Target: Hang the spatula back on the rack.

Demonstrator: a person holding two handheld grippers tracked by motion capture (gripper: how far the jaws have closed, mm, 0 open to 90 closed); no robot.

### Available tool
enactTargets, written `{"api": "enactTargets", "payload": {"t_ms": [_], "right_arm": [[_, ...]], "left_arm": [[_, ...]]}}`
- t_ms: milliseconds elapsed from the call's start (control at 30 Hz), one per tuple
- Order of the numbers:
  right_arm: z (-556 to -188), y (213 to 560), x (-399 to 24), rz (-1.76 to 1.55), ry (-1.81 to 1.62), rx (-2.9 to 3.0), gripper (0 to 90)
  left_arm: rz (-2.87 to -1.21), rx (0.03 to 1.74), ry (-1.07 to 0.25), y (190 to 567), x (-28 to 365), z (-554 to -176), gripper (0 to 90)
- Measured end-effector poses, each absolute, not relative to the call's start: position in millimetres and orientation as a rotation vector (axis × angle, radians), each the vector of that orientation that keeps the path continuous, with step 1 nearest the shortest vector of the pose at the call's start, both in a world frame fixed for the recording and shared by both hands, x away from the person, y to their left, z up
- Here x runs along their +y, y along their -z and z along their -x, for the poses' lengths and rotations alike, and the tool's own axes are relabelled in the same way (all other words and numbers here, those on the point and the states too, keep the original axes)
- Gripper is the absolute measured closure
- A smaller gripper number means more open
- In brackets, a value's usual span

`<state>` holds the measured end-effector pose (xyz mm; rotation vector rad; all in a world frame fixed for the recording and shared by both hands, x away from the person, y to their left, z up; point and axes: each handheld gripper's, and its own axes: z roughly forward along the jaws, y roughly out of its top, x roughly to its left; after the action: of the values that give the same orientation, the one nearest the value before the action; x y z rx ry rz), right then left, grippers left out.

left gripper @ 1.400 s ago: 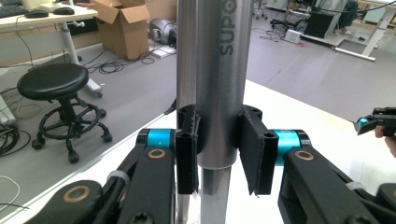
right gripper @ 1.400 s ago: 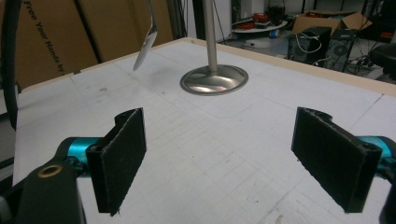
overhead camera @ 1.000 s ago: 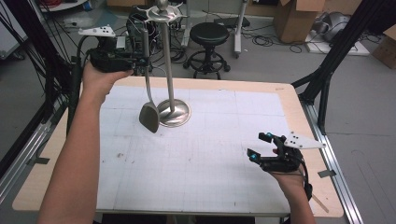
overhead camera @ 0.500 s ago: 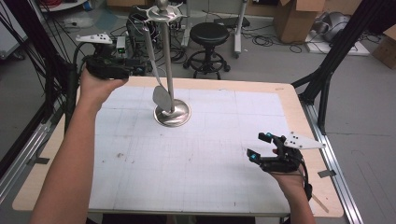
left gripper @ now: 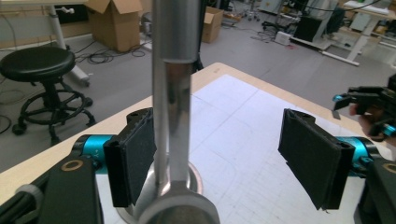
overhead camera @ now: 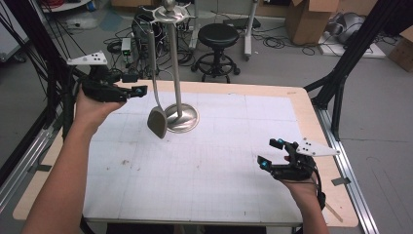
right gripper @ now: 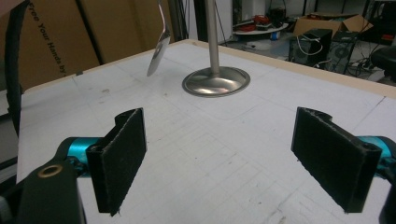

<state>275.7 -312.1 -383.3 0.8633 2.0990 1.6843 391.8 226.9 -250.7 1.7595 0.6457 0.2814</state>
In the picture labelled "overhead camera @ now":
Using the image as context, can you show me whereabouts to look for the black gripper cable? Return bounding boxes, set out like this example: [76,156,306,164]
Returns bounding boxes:
[310,162,327,211]

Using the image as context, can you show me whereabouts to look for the person's right hand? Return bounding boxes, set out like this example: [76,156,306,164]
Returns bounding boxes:
[281,178,320,204]

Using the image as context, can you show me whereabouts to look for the white flat floor board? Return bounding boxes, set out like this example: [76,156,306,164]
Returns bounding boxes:
[317,32,388,59]

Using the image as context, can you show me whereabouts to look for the large open cardboard box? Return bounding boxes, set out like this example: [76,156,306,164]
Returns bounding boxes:
[284,0,342,46]

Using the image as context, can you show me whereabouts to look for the grey vacuum cleaner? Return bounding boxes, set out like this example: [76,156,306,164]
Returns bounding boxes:
[325,12,366,45]

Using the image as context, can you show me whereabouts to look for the small cardboard box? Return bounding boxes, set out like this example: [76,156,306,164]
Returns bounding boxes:
[387,24,413,73]

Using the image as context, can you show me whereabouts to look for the silver metal utensil stand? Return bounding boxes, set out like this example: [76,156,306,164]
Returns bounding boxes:
[137,0,200,134]

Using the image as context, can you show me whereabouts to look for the grey power supply box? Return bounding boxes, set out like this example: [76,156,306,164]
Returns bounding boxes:
[120,37,132,64]

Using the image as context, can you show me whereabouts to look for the aluminium rail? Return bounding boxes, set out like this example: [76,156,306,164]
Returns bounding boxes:
[0,106,62,213]
[313,106,381,234]

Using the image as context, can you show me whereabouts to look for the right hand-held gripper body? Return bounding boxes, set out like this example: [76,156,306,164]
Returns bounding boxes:
[271,137,341,181]

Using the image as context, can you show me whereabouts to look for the metal spatula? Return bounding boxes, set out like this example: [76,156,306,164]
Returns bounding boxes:
[145,19,169,139]

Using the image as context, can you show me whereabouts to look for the black computer case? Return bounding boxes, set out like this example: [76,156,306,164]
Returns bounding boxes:
[131,6,164,45]

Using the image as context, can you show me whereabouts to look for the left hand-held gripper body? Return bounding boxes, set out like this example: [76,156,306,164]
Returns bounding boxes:
[66,50,132,103]

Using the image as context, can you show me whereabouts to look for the black flat device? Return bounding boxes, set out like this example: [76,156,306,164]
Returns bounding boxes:
[223,17,262,29]

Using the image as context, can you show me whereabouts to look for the black floor cables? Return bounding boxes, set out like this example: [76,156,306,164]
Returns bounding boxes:
[103,25,196,79]

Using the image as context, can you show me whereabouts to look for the black round stool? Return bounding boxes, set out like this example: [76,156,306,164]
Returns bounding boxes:
[190,22,242,84]

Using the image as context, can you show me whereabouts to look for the person's left hand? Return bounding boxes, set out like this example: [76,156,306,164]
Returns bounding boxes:
[74,93,127,136]

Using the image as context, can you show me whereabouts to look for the white grid mat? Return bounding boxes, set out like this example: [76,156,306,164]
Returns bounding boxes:
[82,91,305,225]

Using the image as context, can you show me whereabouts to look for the black metal frame strut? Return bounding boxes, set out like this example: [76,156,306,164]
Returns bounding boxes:
[304,0,403,142]
[0,0,79,183]

